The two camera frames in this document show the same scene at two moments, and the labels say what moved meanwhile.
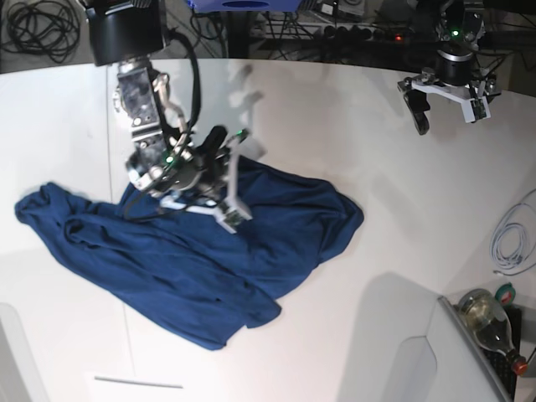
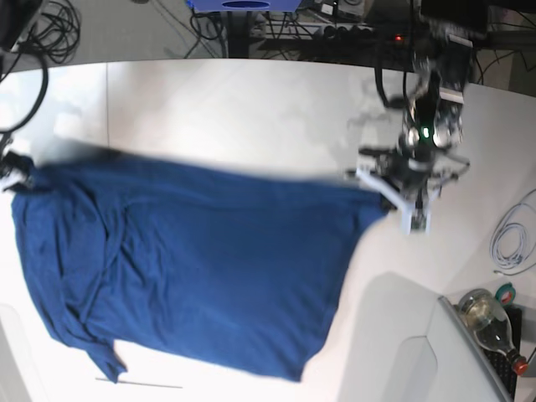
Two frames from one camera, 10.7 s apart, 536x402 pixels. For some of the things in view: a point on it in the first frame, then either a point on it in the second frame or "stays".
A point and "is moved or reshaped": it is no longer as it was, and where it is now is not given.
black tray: x=501 y=363 stays
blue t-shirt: x=182 y=269 is moved or reshaped
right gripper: x=454 y=60 -> x=424 y=157
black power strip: x=356 y=33 stays
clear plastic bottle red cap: x=491 y=327 stays
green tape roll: x=505 y=292 stays
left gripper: x=181 y=167 -> x=24 y=164
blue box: x=246 y=6 stays
